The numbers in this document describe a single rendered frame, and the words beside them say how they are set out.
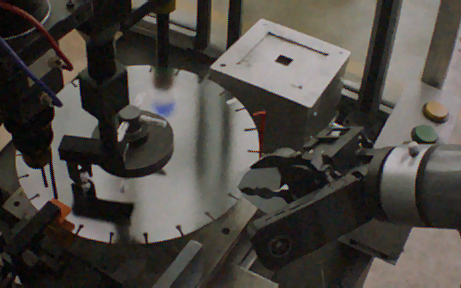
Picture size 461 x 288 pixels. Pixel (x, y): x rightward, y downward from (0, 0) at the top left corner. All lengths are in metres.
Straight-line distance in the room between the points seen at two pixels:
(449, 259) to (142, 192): 1.40
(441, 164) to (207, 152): 0.38
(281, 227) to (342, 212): 0.06
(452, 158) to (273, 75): 0.56
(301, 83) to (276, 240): 0.50
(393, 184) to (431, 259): 1.46
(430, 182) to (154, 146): 0.41
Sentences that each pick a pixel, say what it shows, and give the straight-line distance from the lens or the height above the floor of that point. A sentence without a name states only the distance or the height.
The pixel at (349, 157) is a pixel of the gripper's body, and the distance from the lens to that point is 0.61.
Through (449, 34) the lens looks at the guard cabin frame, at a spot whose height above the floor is 1.01.
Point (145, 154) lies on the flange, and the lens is 0.79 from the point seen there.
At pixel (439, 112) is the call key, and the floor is 0.91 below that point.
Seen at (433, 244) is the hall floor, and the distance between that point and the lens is 2.03.
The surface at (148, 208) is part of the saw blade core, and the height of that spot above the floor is 0.95.
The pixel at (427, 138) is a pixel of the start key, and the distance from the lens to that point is 0.96.
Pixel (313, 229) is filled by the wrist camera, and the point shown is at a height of 1.09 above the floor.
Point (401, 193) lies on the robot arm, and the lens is 0.53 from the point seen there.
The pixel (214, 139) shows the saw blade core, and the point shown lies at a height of 0.95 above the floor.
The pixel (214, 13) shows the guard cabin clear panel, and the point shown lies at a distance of 1.25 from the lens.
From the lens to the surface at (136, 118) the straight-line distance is 0.78.
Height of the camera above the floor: 1.52
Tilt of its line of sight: 44 degrees down
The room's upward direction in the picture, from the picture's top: 4 degrees clockwise
